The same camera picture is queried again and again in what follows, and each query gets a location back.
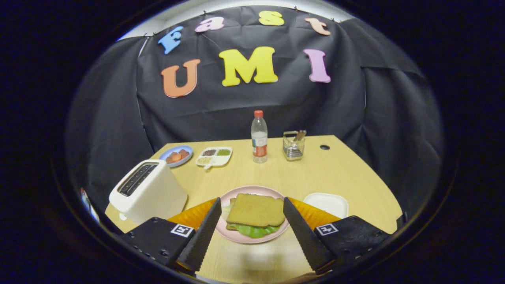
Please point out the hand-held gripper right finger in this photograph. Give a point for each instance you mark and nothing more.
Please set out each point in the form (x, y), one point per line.
(302, 236)

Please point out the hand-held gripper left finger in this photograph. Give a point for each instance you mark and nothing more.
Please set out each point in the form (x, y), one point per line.
(203, 236)

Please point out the green lettuce leaf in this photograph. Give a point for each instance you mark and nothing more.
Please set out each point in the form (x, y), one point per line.
(254, 232)

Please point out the plain brown toast slice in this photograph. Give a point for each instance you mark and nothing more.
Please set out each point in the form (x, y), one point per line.
(256, 211)

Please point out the pink round plate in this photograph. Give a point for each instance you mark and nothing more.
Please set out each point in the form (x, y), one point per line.
(232, 236)

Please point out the white square plate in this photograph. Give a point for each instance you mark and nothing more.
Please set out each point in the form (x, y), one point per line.
(327, 203)

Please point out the white toaster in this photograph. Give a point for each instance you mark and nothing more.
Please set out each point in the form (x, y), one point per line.
(158, 197)

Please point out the white divided sauce dish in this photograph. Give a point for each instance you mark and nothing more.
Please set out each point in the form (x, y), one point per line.
(215, 161)

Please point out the red tomato slice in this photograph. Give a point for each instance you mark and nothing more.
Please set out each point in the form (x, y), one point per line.
(173, 157)
(184, 153)

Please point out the metal mesh chopstick holder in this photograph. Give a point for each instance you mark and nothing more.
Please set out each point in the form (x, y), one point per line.
(294, 152)

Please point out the blue round plate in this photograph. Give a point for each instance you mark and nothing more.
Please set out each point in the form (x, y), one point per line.
(188, 149)

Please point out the brown wooden chopstick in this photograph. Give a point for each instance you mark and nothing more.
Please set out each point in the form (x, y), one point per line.
(298, 136)
(302, 135)

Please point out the clear plastic water bottle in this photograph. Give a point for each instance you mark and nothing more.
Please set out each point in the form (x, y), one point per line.
(259, 138)

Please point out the black backdrop cloth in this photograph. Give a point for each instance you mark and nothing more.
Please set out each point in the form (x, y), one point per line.
(375, 118)

